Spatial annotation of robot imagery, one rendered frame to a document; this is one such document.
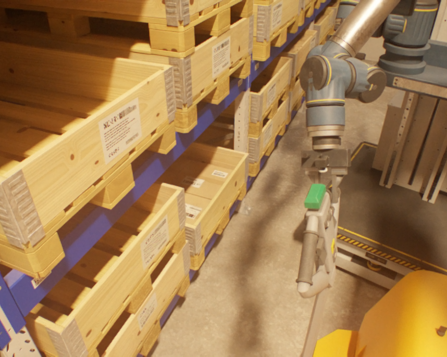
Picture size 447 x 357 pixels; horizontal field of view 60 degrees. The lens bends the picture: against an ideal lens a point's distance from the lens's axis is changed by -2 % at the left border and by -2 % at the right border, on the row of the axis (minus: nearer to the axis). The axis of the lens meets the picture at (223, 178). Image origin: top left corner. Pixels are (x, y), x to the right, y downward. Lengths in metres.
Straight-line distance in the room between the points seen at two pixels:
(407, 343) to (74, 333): 1.08
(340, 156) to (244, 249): 1.81
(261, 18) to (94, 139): 1.58
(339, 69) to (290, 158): 2.69
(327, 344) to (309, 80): 1.31
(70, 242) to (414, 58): 1.86
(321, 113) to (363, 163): 2.14
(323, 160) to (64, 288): 1.15
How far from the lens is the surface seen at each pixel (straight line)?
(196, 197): 2.48
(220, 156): 2.73
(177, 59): 1.61
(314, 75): 1.12
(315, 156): 1.13
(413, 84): 2.29
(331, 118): 1.10
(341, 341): 2.03
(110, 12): 1.73
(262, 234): 2.93
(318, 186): 1.03
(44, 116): 1.72
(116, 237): 1.87
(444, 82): 2.30
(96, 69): 1.73
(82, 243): 1.39
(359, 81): 1.19
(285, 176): 3.53
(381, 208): 2.80
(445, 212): 2.96
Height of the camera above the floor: 2.03
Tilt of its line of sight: 36 degrees down
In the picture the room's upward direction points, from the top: straight up
